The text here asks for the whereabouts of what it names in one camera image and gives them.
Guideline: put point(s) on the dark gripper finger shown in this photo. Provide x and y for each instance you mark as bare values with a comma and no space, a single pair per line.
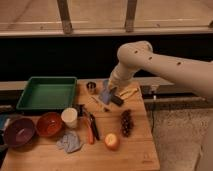
112,92

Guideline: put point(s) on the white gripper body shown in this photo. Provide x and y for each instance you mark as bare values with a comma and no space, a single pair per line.
118,80

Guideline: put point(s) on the blue sponge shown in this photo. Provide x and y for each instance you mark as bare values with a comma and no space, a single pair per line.
105,97

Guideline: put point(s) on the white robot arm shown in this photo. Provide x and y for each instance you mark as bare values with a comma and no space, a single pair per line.
195,75

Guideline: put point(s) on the blue cup at back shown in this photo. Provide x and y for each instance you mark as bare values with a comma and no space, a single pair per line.
106,84

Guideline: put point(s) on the small metal cup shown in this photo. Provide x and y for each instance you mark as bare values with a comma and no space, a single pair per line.
91,87

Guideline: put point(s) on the white paper cup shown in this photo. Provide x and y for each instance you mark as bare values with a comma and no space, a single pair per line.
69,117

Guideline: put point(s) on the black rectangular block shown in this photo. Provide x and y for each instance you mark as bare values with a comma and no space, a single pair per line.
117,100

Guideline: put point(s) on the yellow banana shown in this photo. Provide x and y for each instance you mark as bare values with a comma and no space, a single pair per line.
128,93

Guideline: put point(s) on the thin wooden brush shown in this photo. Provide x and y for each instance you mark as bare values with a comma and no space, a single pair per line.
104,109

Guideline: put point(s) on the dark grape bunch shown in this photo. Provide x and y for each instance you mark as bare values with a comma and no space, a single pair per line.
127,123

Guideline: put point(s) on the red yellow apple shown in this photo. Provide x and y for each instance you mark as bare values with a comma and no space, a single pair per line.
112,141

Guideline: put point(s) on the grey crumpled cloth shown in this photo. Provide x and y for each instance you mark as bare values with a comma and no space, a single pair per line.
69,142

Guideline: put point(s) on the orange bowl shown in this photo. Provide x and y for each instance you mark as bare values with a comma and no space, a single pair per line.
49,124

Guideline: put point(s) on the green plastic tray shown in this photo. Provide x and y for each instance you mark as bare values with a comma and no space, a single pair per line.
47,93

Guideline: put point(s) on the purple bowl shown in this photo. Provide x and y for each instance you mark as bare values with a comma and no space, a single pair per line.
19,132

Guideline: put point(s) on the black handled tool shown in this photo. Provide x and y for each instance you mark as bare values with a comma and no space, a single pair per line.
94,127

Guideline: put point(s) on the red handled tool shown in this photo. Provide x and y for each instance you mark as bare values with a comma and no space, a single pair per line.
89,130

